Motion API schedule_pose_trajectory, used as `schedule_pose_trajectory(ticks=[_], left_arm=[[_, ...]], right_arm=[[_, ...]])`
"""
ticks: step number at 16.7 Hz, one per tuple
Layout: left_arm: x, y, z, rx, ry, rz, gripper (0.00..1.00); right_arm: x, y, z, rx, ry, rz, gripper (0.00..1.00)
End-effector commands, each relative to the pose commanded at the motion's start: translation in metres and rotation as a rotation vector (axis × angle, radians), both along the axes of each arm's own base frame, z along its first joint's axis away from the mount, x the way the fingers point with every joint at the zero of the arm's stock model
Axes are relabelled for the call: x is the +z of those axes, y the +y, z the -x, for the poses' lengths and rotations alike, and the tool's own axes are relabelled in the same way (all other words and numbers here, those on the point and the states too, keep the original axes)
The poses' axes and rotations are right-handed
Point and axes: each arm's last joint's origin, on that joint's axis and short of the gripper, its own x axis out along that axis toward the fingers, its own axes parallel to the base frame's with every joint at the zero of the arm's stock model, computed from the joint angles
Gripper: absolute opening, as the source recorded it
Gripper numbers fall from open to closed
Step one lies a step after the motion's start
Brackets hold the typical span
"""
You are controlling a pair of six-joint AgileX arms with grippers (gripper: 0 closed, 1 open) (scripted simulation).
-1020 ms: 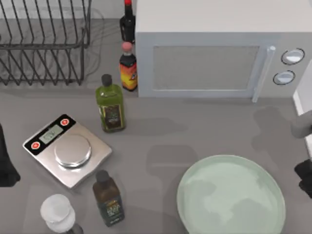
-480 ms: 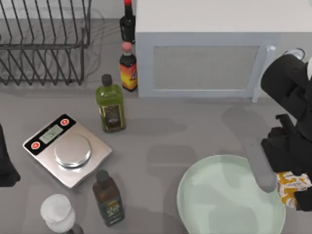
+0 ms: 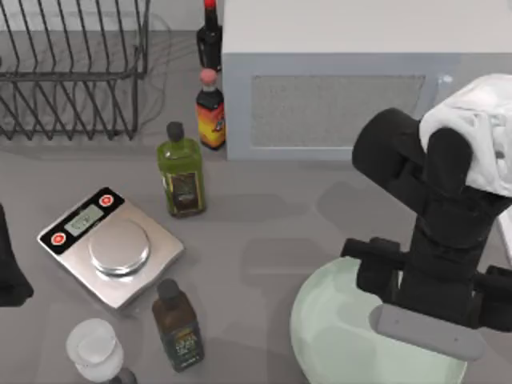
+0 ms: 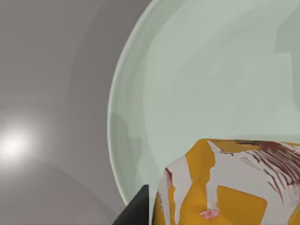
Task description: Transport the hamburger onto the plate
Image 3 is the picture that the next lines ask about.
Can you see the green bottle with black cap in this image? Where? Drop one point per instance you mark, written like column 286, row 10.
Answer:
column 182, row 176

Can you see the dark bottle with orange label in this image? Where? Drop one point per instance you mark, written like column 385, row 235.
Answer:
column 210, row 120

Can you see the clear glass cup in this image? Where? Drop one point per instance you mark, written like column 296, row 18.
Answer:
column 94, row 348

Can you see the silver kitchen scale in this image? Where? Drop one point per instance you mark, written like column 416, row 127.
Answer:
column 120, row 248

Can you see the pale grey microwave oven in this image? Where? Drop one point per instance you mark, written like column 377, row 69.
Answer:
column 340, row 40

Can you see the pale green bowl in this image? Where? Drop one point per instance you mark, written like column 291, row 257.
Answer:
column 332, row 320

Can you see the pale grey rounded box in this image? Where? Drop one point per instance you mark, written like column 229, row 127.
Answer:
column 428, row 330

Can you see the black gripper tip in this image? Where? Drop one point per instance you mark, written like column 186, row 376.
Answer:
column 10, row 264

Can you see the dark brown bottle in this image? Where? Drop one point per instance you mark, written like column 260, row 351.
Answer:
column 178, row 332

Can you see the dark bottle with red cap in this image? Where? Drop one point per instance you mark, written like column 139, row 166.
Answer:
column 209, row 40

